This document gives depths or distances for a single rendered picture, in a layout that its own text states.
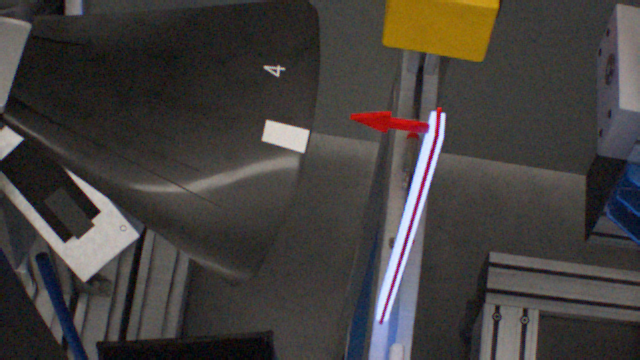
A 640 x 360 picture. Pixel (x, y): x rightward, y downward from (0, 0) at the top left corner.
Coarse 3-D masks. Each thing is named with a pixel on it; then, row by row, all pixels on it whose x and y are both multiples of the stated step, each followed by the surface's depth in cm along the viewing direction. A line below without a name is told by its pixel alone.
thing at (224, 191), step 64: (64, 64) 95; (128, 64) 96; (192, 64) 97; (64, 128) 93; (128, 128) 94; (192, 128) 95; (256, 128) 96; (128, 192) 93; (192, 192) 94; (256, 192) 95; (192, 256) 93; (256, 256) 94
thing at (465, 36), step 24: (408, 0) 117; (432, 0) 116; (456, 0) 116; (480, 0) 116; (384, 24) 122; (408, 24) 120; (432, 24) 120; (456, 24) 119; (480, 24) 118; (408, 48) 123; (432, 48) 123; (456, 48) 122; (480, 48) 122
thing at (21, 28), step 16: (0, 16) 97; (0, 32) 96; (16, 32) 97; (0, 48) 96; (16, 48) 96; (0, 64) 95; (16, 64) 95; (0, 80) 94; (0, 96) 93; (0, 112) 93
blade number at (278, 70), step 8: (256, 64) 98; (264, 64) 98; (272, 64) 98; (280, 64) 98; (288, 64) 98; (256, 72) 97; (264, 72) 97; (272, 72) 97; (280, 72) 98; (288, 72) 98; (264, 80) 97; (272, 80) 97; (280, 80) 97; (288, 80) 97
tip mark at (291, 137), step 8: (272, 128) 96; (280, 128) 96; (288, 128) 96; (296, 128) 97; (264, 136) 96; (272, 136) 96; (280, 136) 96; (288, 136) 96; (296, 136) 96; (304, 136) 97; (280, 144) 96; (288, 144) 96; (296, 144) 96; (304, 144) 96
